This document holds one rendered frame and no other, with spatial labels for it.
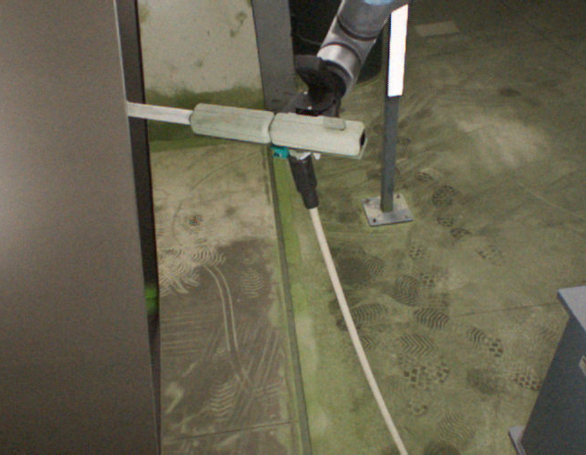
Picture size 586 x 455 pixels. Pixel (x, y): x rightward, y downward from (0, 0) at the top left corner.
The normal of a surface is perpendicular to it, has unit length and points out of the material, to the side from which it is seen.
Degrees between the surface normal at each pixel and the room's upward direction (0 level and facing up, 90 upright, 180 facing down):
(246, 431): 0
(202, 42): 90
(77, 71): 90
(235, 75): 90
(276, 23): 90
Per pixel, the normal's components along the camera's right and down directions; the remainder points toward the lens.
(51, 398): 0.20, 0.64
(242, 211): -0.09, -0.75
